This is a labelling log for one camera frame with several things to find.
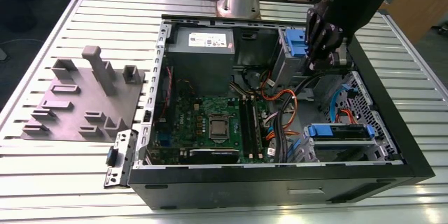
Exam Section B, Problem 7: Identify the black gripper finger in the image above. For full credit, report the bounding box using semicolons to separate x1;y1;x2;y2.
304;8;345;71
332;39;352;68

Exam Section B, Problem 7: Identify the orange power wire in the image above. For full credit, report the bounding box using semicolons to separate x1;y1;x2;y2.
334;108;364;127

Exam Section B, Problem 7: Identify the hard disk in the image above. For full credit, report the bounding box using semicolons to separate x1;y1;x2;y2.
302;124;377;141

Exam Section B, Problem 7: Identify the metal disk bay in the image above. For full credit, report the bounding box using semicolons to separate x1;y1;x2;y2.
302;123;401;163

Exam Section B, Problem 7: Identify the blue drive latch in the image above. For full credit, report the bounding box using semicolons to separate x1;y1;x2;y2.
285;28;309;58

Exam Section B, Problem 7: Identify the metal optical drive cage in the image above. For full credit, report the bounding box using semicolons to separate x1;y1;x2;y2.
272;27;353;88

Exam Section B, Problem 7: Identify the wooden cabinet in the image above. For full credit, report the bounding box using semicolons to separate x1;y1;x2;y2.
380;0;448;44

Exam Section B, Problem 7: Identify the grey power supply unit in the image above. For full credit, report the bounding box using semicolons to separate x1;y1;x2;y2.
164;26;236;96

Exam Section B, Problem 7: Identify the black RAM slot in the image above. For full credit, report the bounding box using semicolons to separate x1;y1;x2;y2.
249;97;264;158
240;95;253;158

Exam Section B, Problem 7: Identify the black CPU socket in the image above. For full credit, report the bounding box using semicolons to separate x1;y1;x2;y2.
205;113;232;144

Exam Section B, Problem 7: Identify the silver CPU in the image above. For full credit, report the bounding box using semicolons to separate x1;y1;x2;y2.
210;121;228;134

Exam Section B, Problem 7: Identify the green motherboard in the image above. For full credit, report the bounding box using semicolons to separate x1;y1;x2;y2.
148;95;277;164

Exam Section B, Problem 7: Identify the black graphics card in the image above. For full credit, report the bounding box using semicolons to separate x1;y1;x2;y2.
177;148;241;164

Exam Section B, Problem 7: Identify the black open PC case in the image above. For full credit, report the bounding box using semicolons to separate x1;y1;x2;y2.
128;14;436;210

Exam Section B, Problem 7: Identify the grey parts rack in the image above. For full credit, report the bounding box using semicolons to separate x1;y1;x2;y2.
18;45;146;143

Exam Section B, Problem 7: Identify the blue data wire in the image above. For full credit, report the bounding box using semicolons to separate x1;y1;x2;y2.
329;83;357;125

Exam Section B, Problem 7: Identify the orange wire bundle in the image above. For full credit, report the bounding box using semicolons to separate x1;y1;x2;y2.
260;89;298;141

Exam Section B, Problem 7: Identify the black cable bundle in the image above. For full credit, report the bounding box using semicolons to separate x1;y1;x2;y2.
272;71;338;163

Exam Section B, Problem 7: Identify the metal card retention bracket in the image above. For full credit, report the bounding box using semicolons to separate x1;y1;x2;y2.
104;129;138;189

